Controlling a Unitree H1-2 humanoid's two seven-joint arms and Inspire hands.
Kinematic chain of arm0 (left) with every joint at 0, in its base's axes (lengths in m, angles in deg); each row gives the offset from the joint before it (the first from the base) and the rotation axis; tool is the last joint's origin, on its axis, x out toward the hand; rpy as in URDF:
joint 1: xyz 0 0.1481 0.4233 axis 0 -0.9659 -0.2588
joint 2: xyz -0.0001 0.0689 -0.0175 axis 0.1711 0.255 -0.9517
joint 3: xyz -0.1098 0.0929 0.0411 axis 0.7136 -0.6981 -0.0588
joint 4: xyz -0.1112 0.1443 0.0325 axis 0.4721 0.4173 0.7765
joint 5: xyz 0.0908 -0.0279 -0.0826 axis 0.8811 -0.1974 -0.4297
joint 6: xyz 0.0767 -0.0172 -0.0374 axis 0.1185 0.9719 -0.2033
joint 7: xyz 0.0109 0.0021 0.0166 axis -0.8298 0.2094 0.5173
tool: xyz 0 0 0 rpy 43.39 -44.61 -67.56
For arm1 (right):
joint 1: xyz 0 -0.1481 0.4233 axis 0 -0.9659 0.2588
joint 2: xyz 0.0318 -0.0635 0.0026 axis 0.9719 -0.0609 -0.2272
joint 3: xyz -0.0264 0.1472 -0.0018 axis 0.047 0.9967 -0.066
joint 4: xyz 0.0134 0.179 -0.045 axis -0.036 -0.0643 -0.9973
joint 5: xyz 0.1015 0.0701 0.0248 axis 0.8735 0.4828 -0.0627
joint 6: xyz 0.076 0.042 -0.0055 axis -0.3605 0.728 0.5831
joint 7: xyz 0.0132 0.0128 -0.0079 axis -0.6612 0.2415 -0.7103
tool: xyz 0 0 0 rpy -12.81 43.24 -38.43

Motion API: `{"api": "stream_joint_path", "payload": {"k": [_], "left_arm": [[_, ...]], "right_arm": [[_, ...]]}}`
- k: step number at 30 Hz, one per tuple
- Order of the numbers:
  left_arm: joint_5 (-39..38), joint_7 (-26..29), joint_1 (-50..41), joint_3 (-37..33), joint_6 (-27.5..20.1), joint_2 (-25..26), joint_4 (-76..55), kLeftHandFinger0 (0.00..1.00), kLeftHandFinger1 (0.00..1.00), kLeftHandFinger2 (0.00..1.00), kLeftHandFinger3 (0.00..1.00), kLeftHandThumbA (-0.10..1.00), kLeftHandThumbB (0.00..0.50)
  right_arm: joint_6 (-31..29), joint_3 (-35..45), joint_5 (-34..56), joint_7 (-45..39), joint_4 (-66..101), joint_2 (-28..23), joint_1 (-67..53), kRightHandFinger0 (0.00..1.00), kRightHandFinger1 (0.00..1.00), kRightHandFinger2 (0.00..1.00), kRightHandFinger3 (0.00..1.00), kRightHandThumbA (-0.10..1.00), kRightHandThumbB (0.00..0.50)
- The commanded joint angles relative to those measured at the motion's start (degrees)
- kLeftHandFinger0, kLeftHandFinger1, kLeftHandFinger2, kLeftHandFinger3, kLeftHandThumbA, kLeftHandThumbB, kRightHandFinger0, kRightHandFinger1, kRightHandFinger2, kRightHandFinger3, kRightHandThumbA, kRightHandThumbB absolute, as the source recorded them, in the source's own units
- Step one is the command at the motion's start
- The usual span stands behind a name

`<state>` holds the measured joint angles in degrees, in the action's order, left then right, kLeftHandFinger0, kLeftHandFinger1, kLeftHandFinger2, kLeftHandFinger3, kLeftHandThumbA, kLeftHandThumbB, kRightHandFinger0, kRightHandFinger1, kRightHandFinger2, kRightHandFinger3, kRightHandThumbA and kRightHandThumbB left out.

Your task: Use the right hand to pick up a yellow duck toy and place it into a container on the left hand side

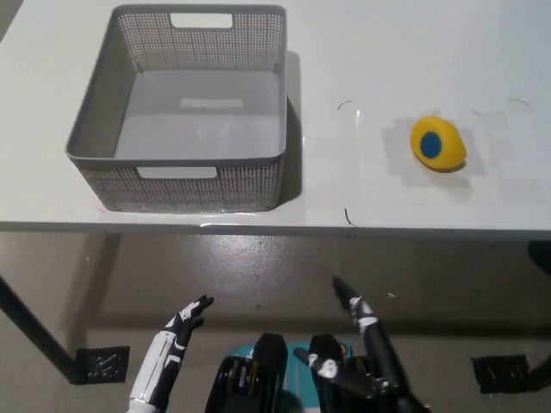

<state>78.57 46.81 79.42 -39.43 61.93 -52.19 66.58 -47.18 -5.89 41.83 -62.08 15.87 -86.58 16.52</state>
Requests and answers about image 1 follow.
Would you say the black rounded object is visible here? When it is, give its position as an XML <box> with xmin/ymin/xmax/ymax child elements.
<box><xmin>528</xmin><ymin>240</ymin><xmax>551</xmax><ymax>276</ymax></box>

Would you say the grey perforated plastic basket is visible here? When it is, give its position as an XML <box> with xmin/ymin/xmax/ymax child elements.
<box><xmin>64</xmin><ymin>4</ymin><xmax>288</xmax><ymax>214</ymax></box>

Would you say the black floor tape patch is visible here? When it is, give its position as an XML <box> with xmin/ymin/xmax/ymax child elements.
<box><xmin>76</xmin><ymin>346</ymin><xmax>130</xmax><ymax>384</ymax></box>
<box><xmin>471</xmin><ymin>354</ymin><xmax>531</xmax><ymax>393</ymax></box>

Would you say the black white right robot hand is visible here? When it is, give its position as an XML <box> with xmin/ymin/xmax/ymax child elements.
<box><xmin>294</xmin><ymin>277</ymin><xmax>431</xmax><ymax>413</ymax></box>

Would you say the yellow duck toy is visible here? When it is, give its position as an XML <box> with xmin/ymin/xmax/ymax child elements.
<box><xmin>409</xmin><ymin>114</ymin><xmax>468</xmax><ymax>172</ymax></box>

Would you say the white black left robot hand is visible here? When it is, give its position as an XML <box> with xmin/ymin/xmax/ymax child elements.
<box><xmin>127</xmin><ymin>294</ymin><xmax>215</xmax><ymax>413</ymax></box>

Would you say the black metal table leg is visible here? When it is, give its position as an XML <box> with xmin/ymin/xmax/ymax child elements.
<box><xmin>0</xmin><ymin>273</ymin><xmax>85</xmax><ymax>385</ymax></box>

